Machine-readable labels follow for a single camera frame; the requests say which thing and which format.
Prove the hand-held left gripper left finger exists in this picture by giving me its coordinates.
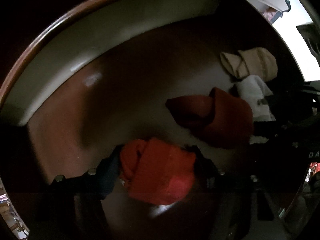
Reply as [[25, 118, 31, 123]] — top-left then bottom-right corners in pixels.
[[35, 147, 123, 220]]

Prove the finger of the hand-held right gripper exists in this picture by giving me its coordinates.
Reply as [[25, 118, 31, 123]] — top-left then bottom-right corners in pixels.
[[262, 94, 308, 122], [252, 121, 299, 147]]

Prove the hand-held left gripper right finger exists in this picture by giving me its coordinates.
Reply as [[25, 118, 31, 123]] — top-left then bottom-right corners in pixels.
[[191, 146, 285, 220]]

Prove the white underwear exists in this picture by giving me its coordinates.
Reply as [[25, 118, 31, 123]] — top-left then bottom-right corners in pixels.
[[235, 75, 277, 144]]

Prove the red underwear grey striped waistband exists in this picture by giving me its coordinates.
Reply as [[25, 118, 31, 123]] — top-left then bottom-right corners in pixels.
[[119, 137, 197, 205]]

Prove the dark red underwear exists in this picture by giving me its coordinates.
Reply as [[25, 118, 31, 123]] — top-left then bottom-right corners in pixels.
[[190, 87, 254, 149]]

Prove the beige underwear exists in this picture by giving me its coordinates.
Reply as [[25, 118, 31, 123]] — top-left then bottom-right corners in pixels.
[[237, 47, 278, 82]]

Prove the dark wooden desk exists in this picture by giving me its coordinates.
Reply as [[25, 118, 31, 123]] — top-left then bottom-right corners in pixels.
[[0, 0, 310, 240]]

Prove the pink patterned cloth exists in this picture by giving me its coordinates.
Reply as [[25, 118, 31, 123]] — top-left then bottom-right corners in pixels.
[[261, 6, 283, 22]]

